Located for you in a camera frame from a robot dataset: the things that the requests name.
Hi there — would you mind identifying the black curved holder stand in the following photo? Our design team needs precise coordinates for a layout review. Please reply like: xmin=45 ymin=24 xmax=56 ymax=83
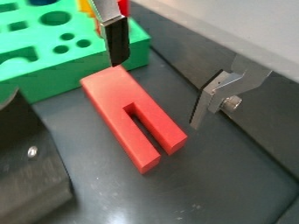
xmin=0 ymin=90 xmax=72 ymax=224

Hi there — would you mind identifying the yellow star prism block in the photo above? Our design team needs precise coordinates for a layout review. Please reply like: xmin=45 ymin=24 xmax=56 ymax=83
xmin=77 ymin=0 xmax=96 ymax=18

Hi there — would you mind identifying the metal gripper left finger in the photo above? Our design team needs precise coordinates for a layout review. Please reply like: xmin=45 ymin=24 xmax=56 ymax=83
xmin=88 ymin=0 xmax=130 ymax=67

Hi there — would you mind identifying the green shape sorter board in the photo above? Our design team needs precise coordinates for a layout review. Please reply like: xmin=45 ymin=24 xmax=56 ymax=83
xmin=0 ymin=0 xmax=152 ymax=105

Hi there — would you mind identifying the red double-square U block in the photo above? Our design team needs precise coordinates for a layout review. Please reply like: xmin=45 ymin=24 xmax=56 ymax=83
xmin=80 ymin=66 xmax=187 ymax=174

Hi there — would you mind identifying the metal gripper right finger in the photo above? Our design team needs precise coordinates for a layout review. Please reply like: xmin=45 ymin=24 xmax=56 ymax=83
xmin=191 ymin=55 xmax=272 ymax=129

